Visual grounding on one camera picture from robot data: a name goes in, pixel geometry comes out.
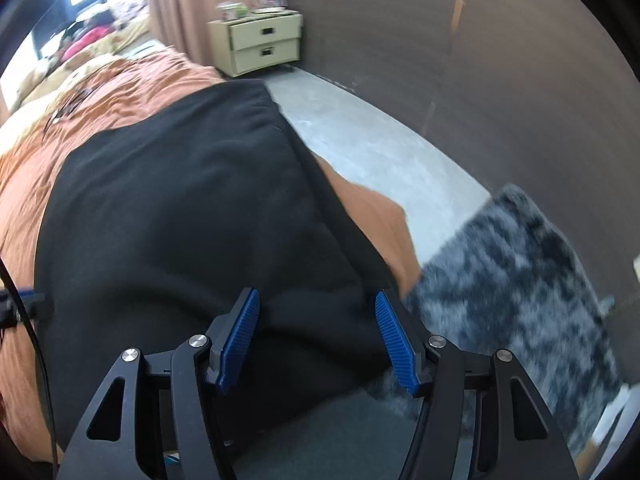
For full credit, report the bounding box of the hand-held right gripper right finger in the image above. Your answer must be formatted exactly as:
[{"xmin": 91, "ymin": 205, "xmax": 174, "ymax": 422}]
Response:
[{"xmin": 375, "ymin": 289, "xmax": 581, "ymax": 480}]

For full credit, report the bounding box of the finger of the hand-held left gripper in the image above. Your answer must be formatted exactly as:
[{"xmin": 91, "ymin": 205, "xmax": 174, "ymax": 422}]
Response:
[{"xmin": 17, "ymin": 286, "xmax": 49, "ymax": 318}]

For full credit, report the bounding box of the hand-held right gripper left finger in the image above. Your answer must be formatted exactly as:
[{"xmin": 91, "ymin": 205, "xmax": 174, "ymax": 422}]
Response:
[{"xmin": 55, "ymin": 287, "xmax": 261, "ymax": 480}]

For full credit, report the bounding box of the black t-shirt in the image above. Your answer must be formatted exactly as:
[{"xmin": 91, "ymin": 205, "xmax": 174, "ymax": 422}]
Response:
[{"xmin": 34, "ymin": 79, "xmax": 401, "ymax": 453}]

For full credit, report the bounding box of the grey shaggy rug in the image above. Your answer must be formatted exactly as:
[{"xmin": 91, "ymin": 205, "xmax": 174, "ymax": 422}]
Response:
[{"xmin": 367, "ymin": 183, "xmax": 628, "ymax": 461}]

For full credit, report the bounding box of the cream fluffy blanket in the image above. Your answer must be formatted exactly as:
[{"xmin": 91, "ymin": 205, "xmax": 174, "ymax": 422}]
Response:
[{"xmin": 0, "ymin": 35, "xmax": 156, "ymax": 131}]

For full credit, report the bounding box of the orange bed sheet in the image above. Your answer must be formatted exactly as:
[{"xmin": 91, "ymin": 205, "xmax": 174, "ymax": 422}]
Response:
[{"xmin": 0, "ymin": 52, "xmax": 423, "ymax": 461}]

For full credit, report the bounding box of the row of stuffed toys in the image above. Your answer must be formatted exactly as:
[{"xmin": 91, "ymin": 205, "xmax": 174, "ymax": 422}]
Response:
[{"xmin": 37, "ymin": 0, "xmax": 151, "ymax": 63}]

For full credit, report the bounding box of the pink curtain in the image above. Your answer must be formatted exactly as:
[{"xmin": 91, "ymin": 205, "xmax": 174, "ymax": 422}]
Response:
[{"xmin": 145, "ymin": 0, "xmax": 223, "ymax": 68}]

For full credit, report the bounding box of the green and white packet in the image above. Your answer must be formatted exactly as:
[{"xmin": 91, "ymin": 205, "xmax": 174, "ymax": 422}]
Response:
[{"xmin": 215, "ymin": 1, "xmax": 251, "ymax": 21}]

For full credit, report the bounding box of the black cable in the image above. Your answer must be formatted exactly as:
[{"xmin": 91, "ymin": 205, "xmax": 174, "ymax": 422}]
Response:
[{"xmin": 0, "ymin": 257, "xmax": 58, "ymax": 468}]

